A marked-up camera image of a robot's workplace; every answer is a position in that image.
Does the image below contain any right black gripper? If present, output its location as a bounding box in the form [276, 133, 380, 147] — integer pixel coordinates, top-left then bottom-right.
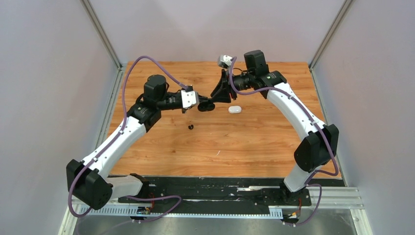
[210, 69, 255, 103]

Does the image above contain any white earbud charging case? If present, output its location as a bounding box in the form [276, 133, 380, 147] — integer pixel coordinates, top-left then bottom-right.
[228, 106, 242, 114]

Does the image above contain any black earbud charging case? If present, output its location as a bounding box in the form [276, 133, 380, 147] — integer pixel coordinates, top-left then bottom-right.
[197, 101, 215, 112]

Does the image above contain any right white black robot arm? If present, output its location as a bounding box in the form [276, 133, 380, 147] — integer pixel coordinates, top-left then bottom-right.
[210, 50, 339, 205]

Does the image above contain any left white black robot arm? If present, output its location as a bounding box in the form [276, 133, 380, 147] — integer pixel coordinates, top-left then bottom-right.
[66, 74, 202, 210]

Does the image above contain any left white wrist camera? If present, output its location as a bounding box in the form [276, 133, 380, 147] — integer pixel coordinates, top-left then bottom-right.
[180, 86, 200, 110]

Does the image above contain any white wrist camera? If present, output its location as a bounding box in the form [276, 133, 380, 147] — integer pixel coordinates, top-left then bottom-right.
[217, 55, 233, 69]
[180, 86, 200, 110]

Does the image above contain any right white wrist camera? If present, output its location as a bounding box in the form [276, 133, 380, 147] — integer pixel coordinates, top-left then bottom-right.
[217, 55, 233, 69]

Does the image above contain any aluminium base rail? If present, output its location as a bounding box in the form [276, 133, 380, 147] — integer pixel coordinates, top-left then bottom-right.
[69, 182, 365, 210]

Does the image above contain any white slotted cable duct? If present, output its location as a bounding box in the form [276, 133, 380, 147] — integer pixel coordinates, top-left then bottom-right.
[79, 206, 283, 219]

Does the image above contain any left aluminium corner post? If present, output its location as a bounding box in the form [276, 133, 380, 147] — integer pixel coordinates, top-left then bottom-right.
[80, 0, 122, 70]

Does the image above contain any aluminium corner post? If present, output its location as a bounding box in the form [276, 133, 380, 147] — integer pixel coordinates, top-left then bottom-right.
[80, 0, 122, 70]
[308, 0, 354, 71]

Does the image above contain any right aluminium corner post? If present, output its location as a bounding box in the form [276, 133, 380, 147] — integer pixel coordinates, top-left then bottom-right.
[308, 0, 354, 71]

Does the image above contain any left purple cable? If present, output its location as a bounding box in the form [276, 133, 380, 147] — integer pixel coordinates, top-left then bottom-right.
[67, 55, 195, 224]

